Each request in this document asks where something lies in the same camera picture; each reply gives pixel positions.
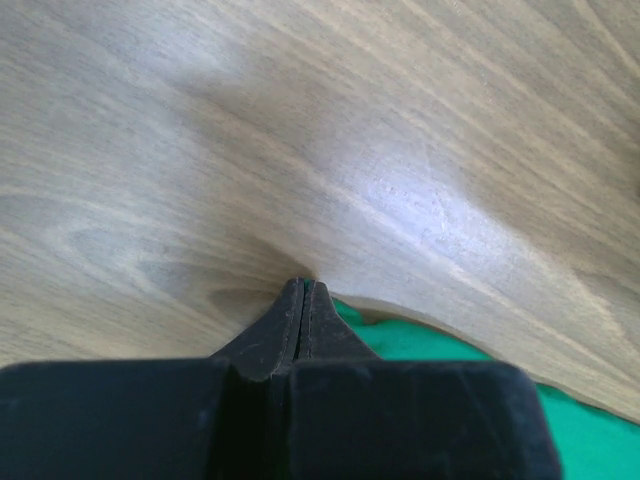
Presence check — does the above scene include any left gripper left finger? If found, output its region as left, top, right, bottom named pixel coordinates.
left=1, top=278, right=306, bottom=479

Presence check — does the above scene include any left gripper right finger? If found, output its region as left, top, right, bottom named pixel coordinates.
left=274, top=280, right=561, bottom=479

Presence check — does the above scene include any green t shirt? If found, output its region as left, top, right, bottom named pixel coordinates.
left=333, top=299, right=639, bottom=480

